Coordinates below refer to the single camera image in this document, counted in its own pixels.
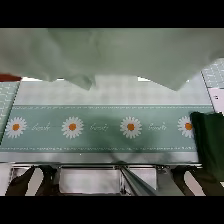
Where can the pale green garment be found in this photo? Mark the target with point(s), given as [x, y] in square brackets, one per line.
[110, 53]

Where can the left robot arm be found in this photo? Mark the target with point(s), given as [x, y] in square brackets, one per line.
[31, 181]

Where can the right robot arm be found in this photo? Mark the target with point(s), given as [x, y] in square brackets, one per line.
[195, 183]

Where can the dark green garment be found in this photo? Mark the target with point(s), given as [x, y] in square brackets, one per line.
[210, 143]

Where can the silver frame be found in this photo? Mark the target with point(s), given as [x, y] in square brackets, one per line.
[110, 180]

